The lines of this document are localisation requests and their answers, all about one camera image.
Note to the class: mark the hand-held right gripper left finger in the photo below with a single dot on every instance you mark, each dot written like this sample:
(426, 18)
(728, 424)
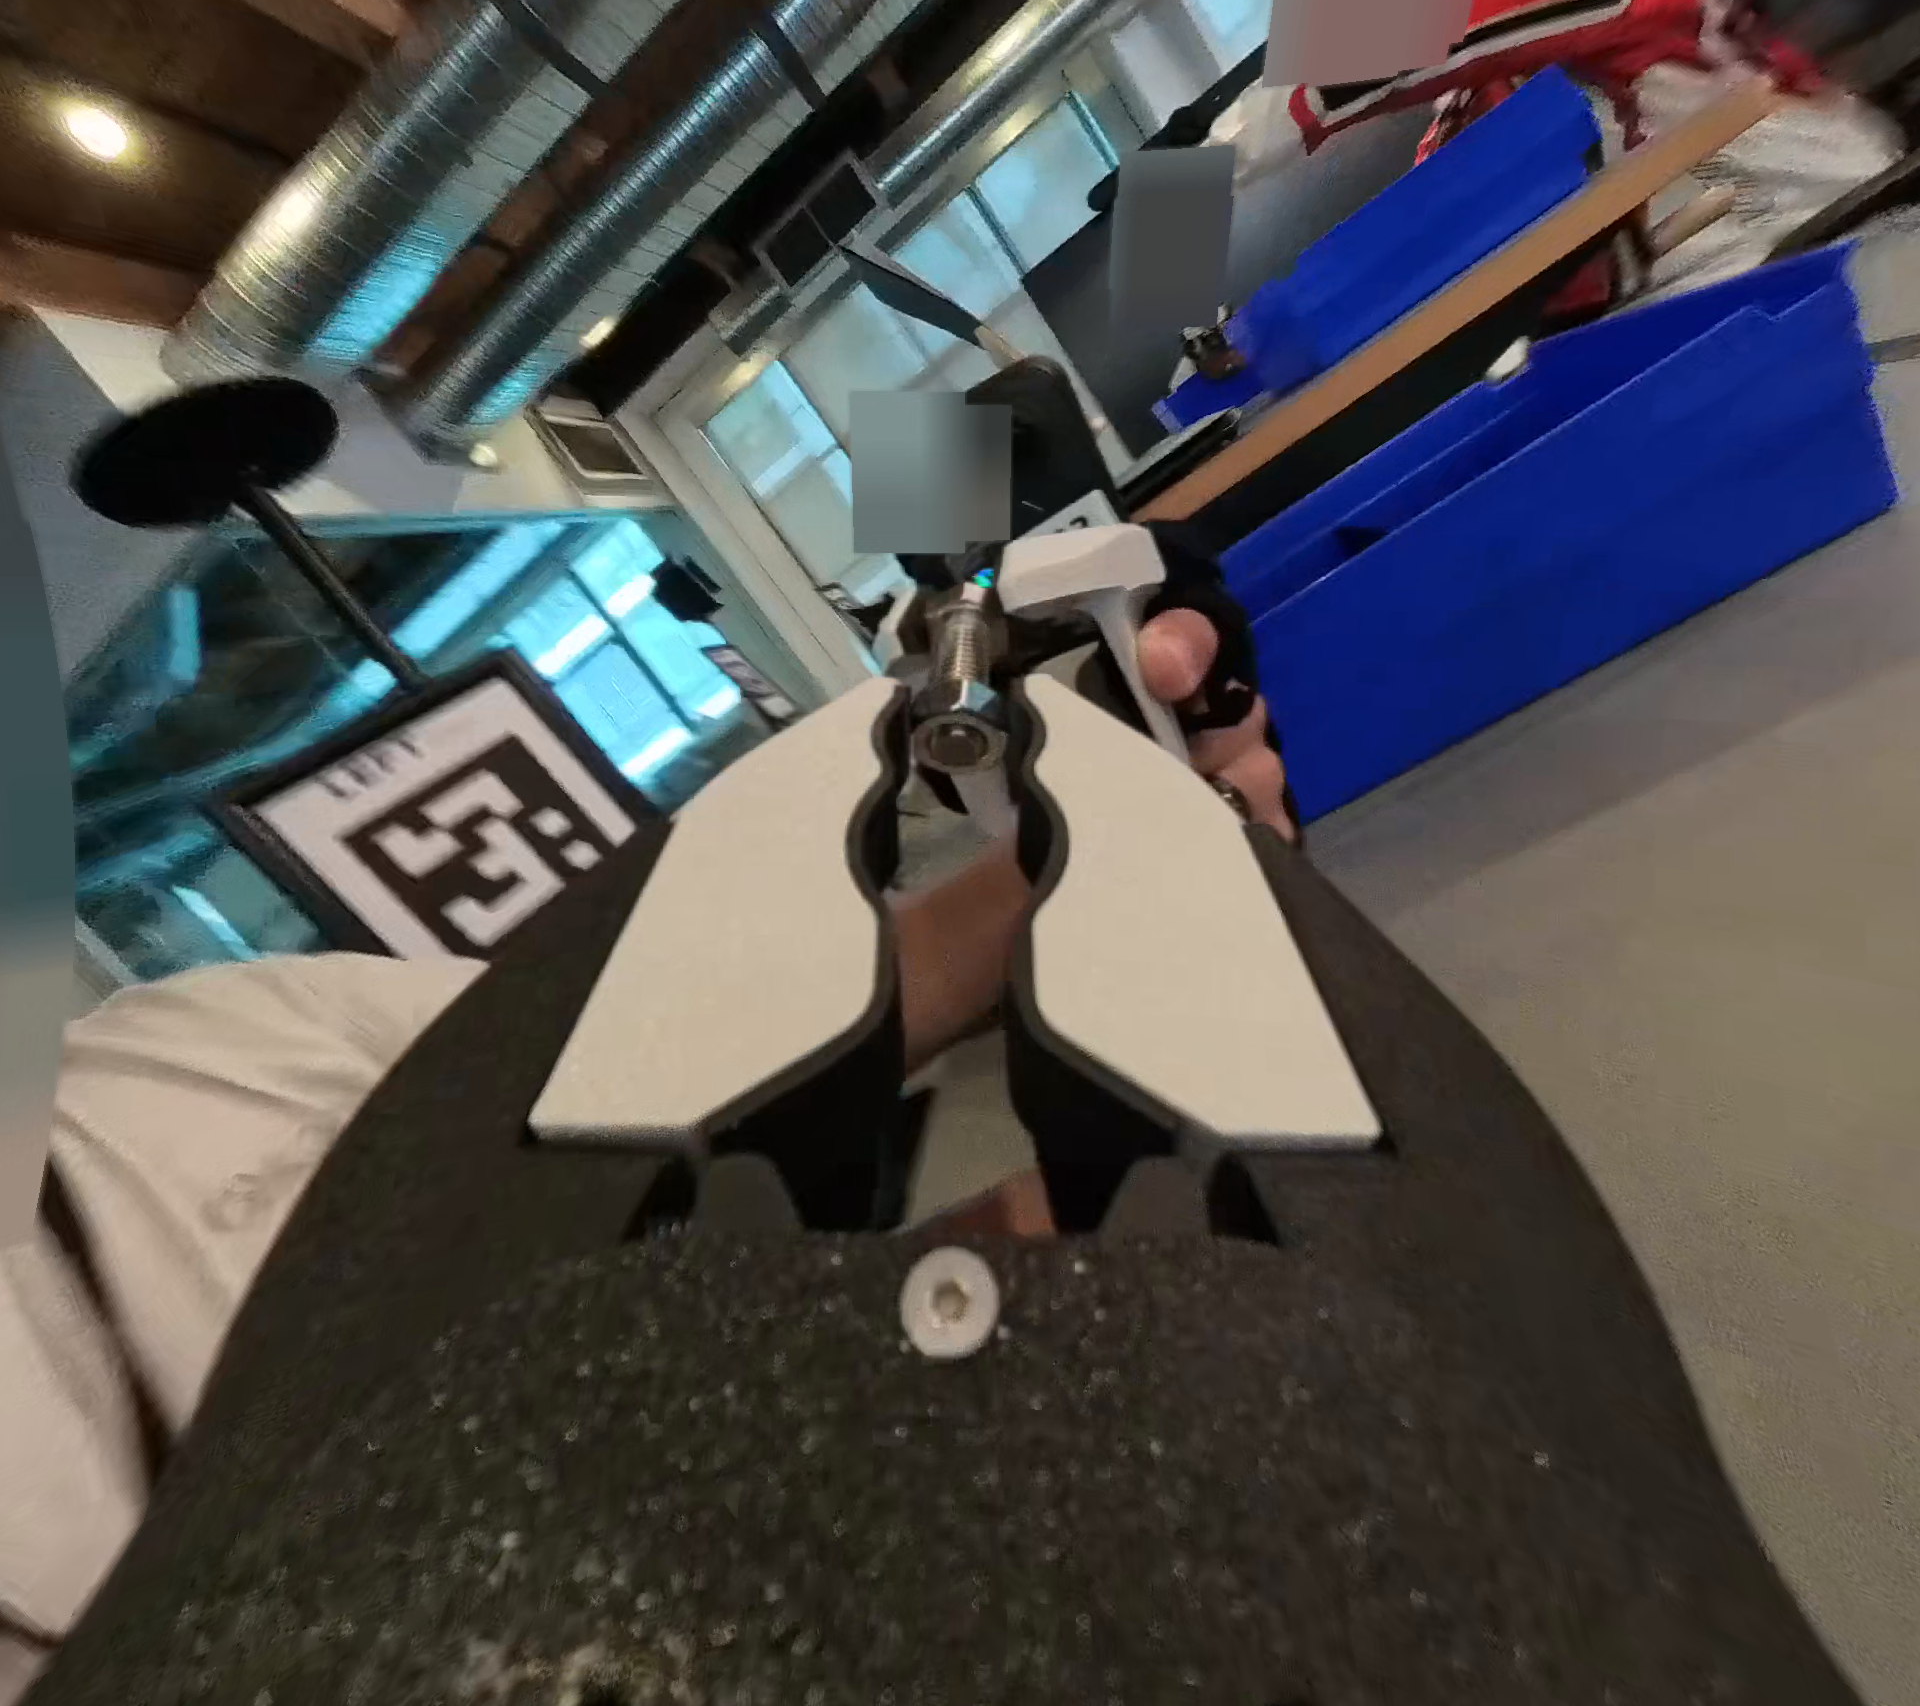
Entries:
(704, 970)

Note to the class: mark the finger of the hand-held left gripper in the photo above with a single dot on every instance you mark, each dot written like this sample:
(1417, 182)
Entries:
(1081, 568)
(897, 634)

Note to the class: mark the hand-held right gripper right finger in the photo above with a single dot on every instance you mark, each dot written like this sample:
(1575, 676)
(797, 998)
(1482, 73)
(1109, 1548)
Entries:
(1200, 970)

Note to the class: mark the steel hex bolt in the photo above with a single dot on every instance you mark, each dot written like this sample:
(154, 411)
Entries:
(969, 641)

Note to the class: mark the steel hex nut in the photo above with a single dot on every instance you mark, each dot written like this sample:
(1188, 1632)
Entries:
(953, 742)

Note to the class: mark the blue plastic bin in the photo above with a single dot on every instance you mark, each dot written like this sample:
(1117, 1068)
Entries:
(1500, 536)
(1425, 220)

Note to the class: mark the person's left hand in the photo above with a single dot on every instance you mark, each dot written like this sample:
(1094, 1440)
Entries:
(1179, 653)

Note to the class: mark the framed marker sign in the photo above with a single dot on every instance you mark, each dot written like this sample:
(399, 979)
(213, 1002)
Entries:
(450, 837)

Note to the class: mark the wooden desk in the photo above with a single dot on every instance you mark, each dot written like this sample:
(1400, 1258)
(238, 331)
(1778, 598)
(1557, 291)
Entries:
(1425, 335)

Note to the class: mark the person in white shirt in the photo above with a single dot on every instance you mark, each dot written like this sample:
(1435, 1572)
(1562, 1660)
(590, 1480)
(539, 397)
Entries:
(224, 1107)

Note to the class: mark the black floor lamp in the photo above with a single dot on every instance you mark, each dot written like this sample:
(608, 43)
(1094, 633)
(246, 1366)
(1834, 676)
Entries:
(202, 455)

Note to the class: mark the ceiling light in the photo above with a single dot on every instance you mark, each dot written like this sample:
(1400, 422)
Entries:
(98, 131)

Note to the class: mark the silver ventilation duct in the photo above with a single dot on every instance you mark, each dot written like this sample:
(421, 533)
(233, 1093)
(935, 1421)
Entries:
(450, 70)
(674, 131)

